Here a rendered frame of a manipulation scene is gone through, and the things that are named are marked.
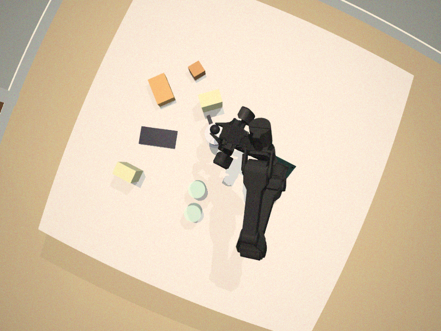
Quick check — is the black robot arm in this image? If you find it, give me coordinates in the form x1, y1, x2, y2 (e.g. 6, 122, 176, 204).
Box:
219, 117, 289, 260

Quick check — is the glass french press with black handle and plunger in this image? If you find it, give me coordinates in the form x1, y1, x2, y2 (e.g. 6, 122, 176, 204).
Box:
205, 115, 223, 148

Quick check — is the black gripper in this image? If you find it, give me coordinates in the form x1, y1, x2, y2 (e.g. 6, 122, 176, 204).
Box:
210, 106, 255, 169

